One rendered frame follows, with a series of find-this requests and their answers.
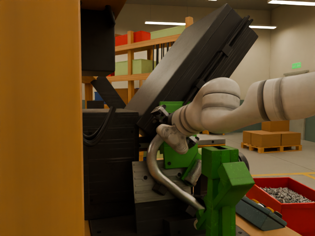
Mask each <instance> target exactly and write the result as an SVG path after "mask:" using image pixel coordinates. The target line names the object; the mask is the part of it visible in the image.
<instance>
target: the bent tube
mask: <svg viewBox="0 0 315 236"><path fill-rule="evenodd" d="M163 142H164V140H163V139H162V138H161V137H160V136H159V135H158V134H157V135H156V136H155V137H154V138H153V140H152V141H151V143H150V144H149V147H148V150H147V154H146V162H147V167H148V170H149V172H150V174H151V176H152V177H153V179H154V180H155V181H156V182H157V183H158V184H161V185H163V186H164V187H165V188H167V189H168V191H169V192H170V193H171V194H173V195H174V196H175V197H177V198H178V199H180V200H181V201H182V202H184V203H185V204H186V205H190V206H191V207H192V208H193V209H194V210H196V211H197V210H198V209H205V205H204V204H202V203H201V202H200V201H198V200H197V199H195V198H194V197H193V196H192V195H190V194H189V193H188V192H186V191H185V190H183V189H182V188H181V187H179V186H178V185H177V184H176V183H174V182H173V181H172V180H170V179H169V178H168V177H166V176H165V175H164V174H163V173H162V172H161V171H160V169H159V167H158V164H157V152H158V149H159V147H160V146H161V145H162V143H163Z"/></svg>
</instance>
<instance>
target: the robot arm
mask: <svg viewBox="0 0 315 236"><path fill-rule="evenodd" d="M165 108H166V106H165V105H161V106H158V107H156V108H155V109H154V110H153V111H152V112H151V113H150V114H151V115H152V116H154V118H153V119H152V120H153V123H156V122H160V124H161V125H159V126H158V127H157V128H156V132H157V134H158V135H159V136H160V137H161V138H162V139H163V140H164V141H165V142H166V143H167V144H168V145H169V146H170V147H171V148H172V149H173V150H175V151H176V152H177V153H178V154H180V155H182V154H185V153H187V151H188V150H189V149H190V148H192V147H193V146H195V144H196V143H197V142H198V141H199V138H198V137H197V136H196V137H194V136H193V135H196V134H198V133H199V132H202V131H205V130H207V131H209V132H211V133H217V134H222V133H229V132H232V131H235V130H238V129H241V128H243V127H246V126H249V125H253V124H257V123H261V122H266V121H281V120H297V119H304V118H308V117H312V116H314V115H315V72H310V73H306V74H300V75H294V76H288V77H282V78H275V79H269V80H263V81H257V82H254V83H253V84H251V86H250V87H249V89H248V91H247V94H246V97H245V100H244V102H243V104H242V105H241V106H240V88H239V85H238V84H237V83H236V82H235V81H234V80H232V79H230V78H226V77H220V78H215V79H212V80H210V81H208V82H207V83H205V84H204V85H203V86H202V87H201V89H200V90H199V91H198V93H197V94H196V96H195V97H194V99H193V101H192V102H191V103H189V104H187V105H184V106H182V107H180V108H179V109H177V110H176V111H174V112H173V113H168V112H167V111H166V110H165ZM161 117H162V118H161ZM188 139H189V140H188Z"/></svg>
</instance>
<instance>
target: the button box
mask: <svg viewBox="0 0 315 236"><path fill-rule="evenodd" d="M235 208H236V213H237V214H239V215H240V216H242V217H243V218H245V219H246V220H248V221H249V222H250V223H252V224H254V225H255V226H256V227H258V228H259V229H261V230H262V231H268V230H274V229H281V228H284V227H285V226H286V225H287V222H286V221H284V220H283V219H282V218H281V217H280V216H278V215H277V214H275V213H273V212H272V211H270V210H269V209H267V208H264V207H263V206H261V205H260V204H258V203H256V202H254V201H253V200H251V199H249V198H247V197H246V196H244V197H243V198H242V199H241V200H240V201H239V202H238V204H237V205H236V206H235Z"/></svg>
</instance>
